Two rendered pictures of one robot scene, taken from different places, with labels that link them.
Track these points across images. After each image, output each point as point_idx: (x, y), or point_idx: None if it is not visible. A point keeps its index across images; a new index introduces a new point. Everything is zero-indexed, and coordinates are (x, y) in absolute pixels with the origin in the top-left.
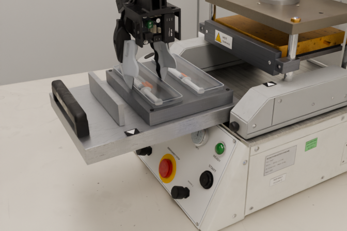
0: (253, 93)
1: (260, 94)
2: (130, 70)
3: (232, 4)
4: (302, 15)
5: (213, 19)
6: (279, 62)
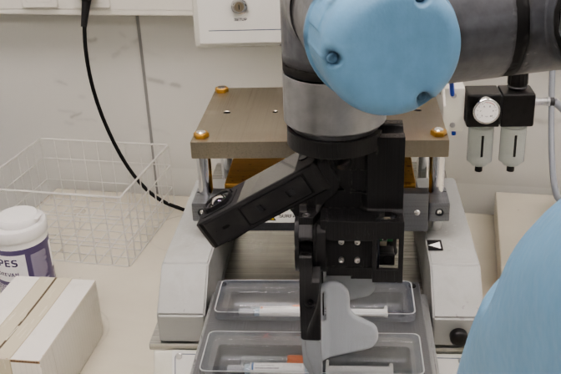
0: (445, 270)
1: (459, 265)
2: (345, 343)
3: (285, 144)
4: (417, 123)
5: (212, 185)
6: (439, 204)
